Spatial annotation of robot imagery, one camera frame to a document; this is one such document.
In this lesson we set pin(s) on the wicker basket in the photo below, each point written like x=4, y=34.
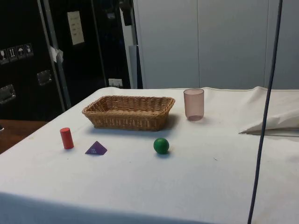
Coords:
x=128, y=109

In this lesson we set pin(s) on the purple triangular block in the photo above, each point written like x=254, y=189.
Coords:
x=95, y=149

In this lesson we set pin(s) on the red cylinder block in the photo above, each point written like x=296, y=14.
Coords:
x=66, y=138

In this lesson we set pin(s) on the green ball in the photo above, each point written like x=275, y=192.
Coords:
x=161, y=145

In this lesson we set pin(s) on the see-through pink cup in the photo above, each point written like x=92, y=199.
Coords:
x=193, y=105

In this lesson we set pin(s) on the pale lockers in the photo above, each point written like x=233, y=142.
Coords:
x=210, y=42

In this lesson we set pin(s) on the black cabinet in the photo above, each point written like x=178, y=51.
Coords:
x=28, y=58

